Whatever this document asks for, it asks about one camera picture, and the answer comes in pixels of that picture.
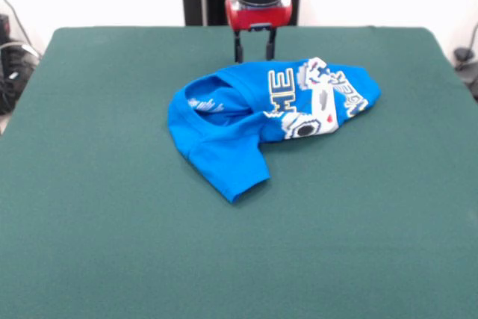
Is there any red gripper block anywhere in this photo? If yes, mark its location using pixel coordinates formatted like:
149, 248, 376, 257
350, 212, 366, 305
224, 0, 294, 64

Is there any blue printed shirt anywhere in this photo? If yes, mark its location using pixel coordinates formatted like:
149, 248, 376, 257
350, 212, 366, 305
167, 56, 382, 204

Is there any dark green table cloth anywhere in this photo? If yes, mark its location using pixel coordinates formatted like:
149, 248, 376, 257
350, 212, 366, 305
0, 25, 478, 319

